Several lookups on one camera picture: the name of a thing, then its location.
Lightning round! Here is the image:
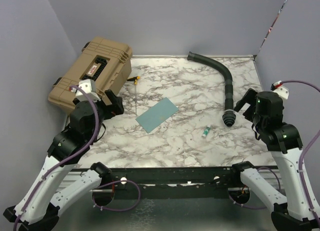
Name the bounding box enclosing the teal paper envelope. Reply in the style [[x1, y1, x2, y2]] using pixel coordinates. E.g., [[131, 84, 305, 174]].
[[135, 97, 179, 134]]

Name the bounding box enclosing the green white glue stick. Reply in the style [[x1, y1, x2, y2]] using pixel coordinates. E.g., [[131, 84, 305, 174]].
[[202, 126, 211, 138]]

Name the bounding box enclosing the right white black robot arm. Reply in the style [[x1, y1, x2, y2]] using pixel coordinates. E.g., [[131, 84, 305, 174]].
[[229, 88, 320, 231]]

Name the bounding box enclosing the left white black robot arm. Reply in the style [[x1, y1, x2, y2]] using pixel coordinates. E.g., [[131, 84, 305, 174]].
[[3, 89, 124, 231]]

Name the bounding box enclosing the tan plastic tool case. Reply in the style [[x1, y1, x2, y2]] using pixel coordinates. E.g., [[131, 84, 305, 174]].
[[48, 36, 133, 114]]

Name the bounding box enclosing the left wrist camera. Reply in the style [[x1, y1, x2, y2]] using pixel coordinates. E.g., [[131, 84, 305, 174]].
[[69, 79, 101, 102]]

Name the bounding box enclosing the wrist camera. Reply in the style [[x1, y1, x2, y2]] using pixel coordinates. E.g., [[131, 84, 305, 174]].
[[270, 81, 289, 100], [69, 79, 101, 102]]

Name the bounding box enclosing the black corrugated hose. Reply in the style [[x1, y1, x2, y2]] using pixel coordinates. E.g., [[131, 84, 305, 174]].
[[187, 50, 237, 128]]

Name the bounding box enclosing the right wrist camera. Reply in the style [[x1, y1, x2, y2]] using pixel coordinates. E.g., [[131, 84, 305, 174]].
[[270, 81, 289, 100]]

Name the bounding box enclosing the yellow handled thin screwdriver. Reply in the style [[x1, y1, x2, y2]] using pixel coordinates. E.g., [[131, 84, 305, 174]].
[[127, 76, 141, 116]]

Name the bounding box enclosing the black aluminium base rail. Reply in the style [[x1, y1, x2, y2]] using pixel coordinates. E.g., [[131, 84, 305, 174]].
[[38, 165, 305, 201]]

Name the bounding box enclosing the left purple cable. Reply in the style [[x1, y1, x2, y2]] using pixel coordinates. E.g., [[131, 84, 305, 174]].
[[12, 84, 141, 231]]

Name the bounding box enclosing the purple cable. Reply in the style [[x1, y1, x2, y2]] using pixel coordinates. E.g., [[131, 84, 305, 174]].
[[12, 84, 141, 231], [231, 79, 320, 224]]

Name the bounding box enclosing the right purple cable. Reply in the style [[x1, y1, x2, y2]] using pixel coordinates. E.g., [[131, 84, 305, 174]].
[[231, 79, 320, 224]]

